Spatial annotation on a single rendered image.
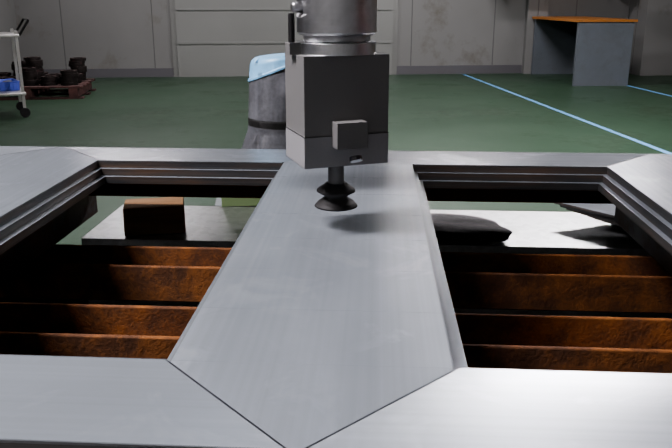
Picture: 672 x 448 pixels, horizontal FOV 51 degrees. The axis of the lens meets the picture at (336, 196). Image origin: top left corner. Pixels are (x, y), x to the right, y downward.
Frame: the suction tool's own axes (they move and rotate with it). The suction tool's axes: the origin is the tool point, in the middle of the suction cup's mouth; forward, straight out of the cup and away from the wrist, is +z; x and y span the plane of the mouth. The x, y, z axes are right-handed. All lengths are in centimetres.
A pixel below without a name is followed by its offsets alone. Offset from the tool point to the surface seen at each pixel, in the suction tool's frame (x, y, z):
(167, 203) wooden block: 54, -11, 14
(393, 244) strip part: -7.1, 3.2, 2.2
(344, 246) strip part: -6.1, -1.3, 2.2
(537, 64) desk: 809, 596, 73
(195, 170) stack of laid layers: 33.5, -9.0, 3.3
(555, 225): 35, 54, 19
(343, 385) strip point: -29.0, -9.9, 2.2
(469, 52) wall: 851, 509, 57
